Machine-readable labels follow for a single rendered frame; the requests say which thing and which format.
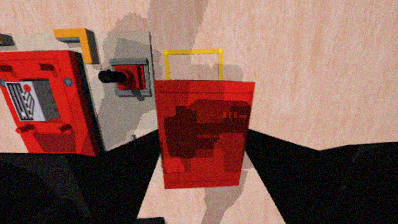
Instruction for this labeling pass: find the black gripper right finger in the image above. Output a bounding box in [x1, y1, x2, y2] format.
[245, 129, 398, 224]

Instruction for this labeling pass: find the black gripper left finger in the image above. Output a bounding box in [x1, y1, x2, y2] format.
[0, 129, 160, 224]

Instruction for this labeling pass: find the yellow rectangular outline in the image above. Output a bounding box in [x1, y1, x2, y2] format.
[164, 49, 223, 80]

